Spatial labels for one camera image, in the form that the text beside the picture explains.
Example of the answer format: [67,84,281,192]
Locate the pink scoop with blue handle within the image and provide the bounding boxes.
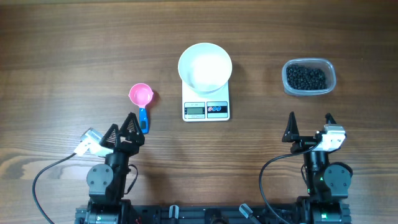
[128,83,154,134]

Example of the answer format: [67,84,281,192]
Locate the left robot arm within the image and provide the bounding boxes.
[80,113,145,224]

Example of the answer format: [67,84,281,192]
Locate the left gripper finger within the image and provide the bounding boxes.
[119,112,144,139]
[99,124,119,148]

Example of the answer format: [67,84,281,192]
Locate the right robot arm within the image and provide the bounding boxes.
[282,112,353,224]

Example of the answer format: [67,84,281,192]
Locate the black beans in container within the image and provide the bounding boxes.
[286,64,326,90]

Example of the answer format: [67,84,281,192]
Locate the white bowl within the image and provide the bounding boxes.
[177,42,233,93]

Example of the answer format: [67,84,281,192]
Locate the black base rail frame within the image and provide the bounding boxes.
[75,203,352,224]

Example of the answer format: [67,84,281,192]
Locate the right black camera cable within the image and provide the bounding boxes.
[258,141,322,224]

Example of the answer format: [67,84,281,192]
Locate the white digital kitchen scale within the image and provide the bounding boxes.
[182,83,230,122]

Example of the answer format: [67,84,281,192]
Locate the black camera cable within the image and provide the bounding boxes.
[258,141,322,224]
[32,152,78,224]

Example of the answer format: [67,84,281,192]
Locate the clear plastic container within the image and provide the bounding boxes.
[282,58,336,96]

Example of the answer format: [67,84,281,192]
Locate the left black camera cable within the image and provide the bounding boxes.
[32,152,78,224]

